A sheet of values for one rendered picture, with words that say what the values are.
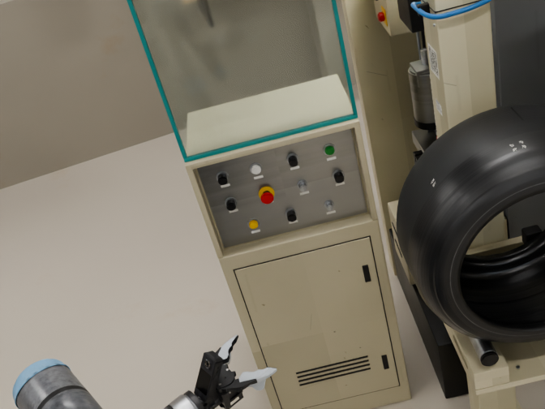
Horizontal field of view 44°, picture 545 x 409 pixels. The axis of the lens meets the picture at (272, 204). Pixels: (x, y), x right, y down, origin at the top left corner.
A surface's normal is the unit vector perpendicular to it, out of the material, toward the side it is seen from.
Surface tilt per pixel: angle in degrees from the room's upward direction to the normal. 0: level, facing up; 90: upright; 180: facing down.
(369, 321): 90
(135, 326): 0
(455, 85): 90
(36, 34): 90
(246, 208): 90
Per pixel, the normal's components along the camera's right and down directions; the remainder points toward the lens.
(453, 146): -0.66, -0.61
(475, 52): 0.09, 0.53
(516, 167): -0.24, -0.21
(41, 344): -0.23, -0.81
